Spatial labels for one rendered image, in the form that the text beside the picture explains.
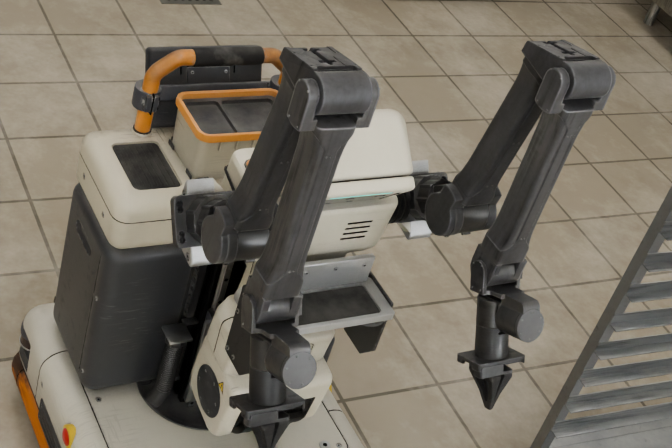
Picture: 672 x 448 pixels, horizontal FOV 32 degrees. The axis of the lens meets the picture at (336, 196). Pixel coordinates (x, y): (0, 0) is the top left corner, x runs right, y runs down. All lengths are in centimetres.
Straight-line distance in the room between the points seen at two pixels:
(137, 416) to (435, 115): 219
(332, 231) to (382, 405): 114
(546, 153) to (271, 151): 44
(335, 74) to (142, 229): 80
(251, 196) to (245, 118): 59
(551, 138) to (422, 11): 331
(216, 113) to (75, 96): 166
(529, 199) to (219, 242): 49
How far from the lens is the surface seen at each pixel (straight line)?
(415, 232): 215
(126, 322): 238
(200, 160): 222
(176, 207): 190
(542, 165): 183
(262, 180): 169
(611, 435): 311
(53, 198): 346
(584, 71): 176
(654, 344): 285
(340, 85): 150
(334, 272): 207
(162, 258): 229
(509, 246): 192
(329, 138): 153
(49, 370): 260
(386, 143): 192
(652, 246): 257
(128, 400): 254
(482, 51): 493
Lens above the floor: 214
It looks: 35 degrees down
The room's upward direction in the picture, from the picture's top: 18 degrees clockwise
